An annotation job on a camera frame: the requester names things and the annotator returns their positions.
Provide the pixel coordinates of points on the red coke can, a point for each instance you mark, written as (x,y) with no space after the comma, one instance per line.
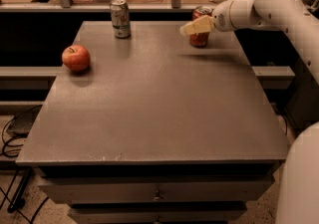
(200,40)

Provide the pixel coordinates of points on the lower drawer with knob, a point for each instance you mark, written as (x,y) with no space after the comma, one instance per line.
(177,214)

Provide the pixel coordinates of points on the silver green soda can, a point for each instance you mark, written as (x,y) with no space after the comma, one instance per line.
(120,18)

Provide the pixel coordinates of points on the black power adapter box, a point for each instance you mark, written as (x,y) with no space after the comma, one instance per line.
(21,124)

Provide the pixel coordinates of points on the red apple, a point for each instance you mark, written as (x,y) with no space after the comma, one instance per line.
(76,58)

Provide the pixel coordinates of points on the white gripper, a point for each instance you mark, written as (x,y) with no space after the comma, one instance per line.
(221,19)

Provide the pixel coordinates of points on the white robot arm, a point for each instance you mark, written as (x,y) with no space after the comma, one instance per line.
(298,201)

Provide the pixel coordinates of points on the grey cabinet with drawers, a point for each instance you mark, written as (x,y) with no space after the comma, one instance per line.
(152,105)

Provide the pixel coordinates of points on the drawer with knob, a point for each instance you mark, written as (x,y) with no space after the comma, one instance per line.
(177,214)
(154,189)

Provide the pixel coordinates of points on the upper drawer with knob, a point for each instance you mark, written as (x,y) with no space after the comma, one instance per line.
(154,189)

